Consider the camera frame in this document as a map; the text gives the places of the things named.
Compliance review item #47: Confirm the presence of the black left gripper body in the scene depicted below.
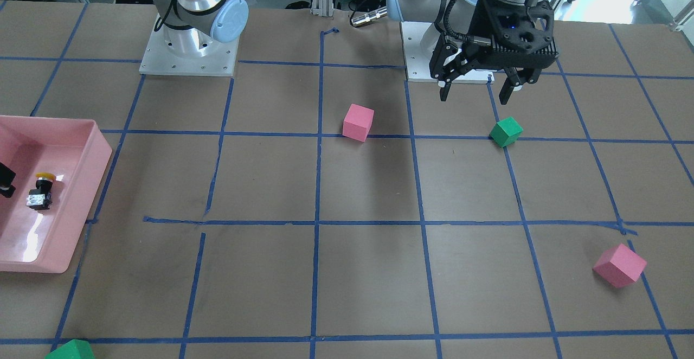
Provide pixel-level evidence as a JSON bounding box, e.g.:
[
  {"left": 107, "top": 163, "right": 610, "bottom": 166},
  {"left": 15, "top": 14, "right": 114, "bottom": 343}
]
[{"left": 429, "top": 0, "right": 560, "bottom": 78}]

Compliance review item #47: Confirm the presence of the yellow push button switch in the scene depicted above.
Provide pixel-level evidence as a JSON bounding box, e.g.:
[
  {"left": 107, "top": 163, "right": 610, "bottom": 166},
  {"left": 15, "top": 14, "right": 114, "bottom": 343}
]
[{"left": 25, "top": 172, "right": 56, "bottom": 211}]

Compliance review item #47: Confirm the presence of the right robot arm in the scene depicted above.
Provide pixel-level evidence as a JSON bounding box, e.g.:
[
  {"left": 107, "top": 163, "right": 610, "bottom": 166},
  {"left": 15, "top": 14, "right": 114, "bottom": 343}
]
[{"left": 2, "top": 0, "right": 249, "bottom": 143}]

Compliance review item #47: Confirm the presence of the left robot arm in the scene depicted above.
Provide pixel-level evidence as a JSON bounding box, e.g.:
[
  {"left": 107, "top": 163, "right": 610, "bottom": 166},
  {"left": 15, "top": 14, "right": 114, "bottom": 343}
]
[{"left": 387, "top": 0, "right": 560, "bottom": 105}]

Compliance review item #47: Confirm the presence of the green cube front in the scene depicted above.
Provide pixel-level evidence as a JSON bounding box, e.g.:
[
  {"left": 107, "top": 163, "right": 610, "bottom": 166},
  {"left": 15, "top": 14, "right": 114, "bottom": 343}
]
[{"left": 489, "top": 117, "right": 524, "bottom": 148}]

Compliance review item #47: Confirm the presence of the pink plastic tray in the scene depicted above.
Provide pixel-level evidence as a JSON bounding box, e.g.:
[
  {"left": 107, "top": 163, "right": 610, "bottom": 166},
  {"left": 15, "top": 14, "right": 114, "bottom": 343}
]
[{"left": 1, "top": 116, "right": 112, "bottom": 273}]

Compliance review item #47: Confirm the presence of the pink cube centre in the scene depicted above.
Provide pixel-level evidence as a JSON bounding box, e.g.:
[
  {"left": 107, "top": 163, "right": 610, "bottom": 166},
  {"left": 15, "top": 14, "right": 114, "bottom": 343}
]
[{"left": 342, "top": 104, "right": 375, "bottom": 143}]

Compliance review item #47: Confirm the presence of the green cube near right gripper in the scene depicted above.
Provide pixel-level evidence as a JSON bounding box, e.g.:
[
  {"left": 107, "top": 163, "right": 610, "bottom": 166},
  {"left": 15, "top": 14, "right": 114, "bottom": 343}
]
[{"left": 45, "top": 339, "right": 95, "bottom": 359}]

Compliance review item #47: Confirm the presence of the pink cube near left gripper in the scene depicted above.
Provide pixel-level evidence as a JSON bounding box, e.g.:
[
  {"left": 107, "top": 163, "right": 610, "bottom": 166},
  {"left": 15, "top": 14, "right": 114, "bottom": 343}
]
[{"left": 593, "top": 243, "right": 647, "bottom": 289}]

